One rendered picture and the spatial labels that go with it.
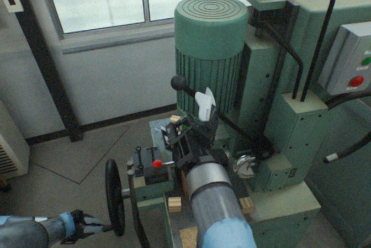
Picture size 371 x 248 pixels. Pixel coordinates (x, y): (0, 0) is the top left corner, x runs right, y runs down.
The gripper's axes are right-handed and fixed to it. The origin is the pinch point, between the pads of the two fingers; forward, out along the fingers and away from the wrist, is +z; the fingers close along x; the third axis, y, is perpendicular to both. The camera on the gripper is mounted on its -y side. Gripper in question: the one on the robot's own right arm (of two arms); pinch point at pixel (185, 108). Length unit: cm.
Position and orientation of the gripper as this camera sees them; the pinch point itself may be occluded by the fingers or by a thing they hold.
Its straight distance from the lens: 64.0
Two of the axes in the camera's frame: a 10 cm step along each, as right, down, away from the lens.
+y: -6.4, -4.5, -6.2
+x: -7.3, 6.1, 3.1
